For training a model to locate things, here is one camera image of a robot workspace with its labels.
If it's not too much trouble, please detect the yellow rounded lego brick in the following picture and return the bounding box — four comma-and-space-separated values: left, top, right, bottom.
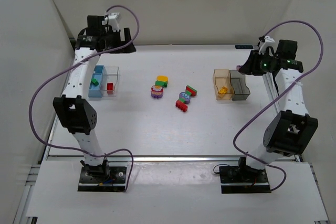
156, 76, 169, 83

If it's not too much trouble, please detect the amber transparent container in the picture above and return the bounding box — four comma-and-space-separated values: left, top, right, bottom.
213, 69, 233, 101

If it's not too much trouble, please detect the smoky grey transparent container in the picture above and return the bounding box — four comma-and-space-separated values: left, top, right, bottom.
229, 70, 250, 101

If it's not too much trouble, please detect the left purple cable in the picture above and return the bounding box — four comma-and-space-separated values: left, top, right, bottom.
28, 5, 140, 192

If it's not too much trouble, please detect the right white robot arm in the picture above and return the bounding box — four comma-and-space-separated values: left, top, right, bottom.
237, 36, 318, 176

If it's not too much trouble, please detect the red comb lego brick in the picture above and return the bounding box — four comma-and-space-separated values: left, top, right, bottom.
175, 100, 188, 112

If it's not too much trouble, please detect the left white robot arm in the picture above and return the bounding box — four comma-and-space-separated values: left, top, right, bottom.
52, 13, 125, 180

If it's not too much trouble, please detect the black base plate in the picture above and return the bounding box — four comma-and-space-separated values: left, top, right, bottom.
213, 164, 271, 194
77, 163, 128, 193

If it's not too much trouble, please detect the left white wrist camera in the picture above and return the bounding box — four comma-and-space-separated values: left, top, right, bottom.
102, 12, 121, 30

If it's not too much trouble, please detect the blue container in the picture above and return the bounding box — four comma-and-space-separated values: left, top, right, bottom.
88, 65, 104, 98

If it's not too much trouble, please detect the purple flower lego piece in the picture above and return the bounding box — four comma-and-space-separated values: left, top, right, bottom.
179, 91, 192, 104

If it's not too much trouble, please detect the aluminium table frame rail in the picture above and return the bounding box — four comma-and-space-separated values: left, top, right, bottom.
256, 69, 307, 164

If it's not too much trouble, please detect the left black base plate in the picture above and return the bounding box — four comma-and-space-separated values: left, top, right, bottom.
77, 163, 128, 193

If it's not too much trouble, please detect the small green lego brick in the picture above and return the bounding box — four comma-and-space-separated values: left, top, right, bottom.
91, 78, 99, 87

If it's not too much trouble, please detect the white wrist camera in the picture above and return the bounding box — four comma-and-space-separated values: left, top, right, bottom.
258, 36, 275, 55
102, 12, 121, 30

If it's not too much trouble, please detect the small red lego brick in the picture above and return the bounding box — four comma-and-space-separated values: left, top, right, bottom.
106, 82, 114, 93

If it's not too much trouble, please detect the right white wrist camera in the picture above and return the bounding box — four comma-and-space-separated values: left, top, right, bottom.
258, 36, 275, 55

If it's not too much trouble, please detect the clear transparent container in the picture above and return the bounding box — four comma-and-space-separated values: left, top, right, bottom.
100, 66, 120, 98

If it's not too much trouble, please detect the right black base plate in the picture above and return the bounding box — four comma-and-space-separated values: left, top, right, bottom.
213, 164, 271, 194

